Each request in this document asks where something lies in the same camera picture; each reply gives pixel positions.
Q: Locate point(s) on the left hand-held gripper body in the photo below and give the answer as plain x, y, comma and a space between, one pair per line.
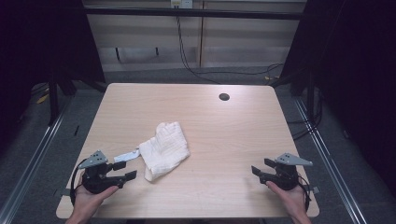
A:
95, 182

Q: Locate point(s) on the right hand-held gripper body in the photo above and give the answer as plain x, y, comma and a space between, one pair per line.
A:
285, 179

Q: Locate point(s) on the white towel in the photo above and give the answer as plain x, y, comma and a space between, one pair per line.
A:
165, 146

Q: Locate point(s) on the person's left hand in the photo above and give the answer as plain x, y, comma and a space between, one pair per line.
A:
85, 202

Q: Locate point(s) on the person's right hand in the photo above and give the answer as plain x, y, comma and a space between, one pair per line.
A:
294, 200

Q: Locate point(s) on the small black floor item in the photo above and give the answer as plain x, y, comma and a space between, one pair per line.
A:
76, 130

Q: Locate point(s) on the dark round table grommet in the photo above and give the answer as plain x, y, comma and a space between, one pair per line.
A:
224, 96

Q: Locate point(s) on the black metal stand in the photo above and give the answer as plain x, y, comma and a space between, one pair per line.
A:
53, 102

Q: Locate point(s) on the yellow floor item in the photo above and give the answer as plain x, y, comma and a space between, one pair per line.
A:
42, 99

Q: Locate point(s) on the black curtain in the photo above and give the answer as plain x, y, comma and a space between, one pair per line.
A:
37, 46
358, 77

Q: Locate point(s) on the black horizontal metal bar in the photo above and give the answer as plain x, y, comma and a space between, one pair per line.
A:
193, 13

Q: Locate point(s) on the grey table edge bracket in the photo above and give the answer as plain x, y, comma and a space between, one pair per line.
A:
315, 189
63, 192

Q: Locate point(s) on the aluminium floor rail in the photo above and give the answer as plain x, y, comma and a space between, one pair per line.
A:
330, 168
31, 165

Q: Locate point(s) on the white wall outlet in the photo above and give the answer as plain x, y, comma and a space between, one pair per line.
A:
181, 3

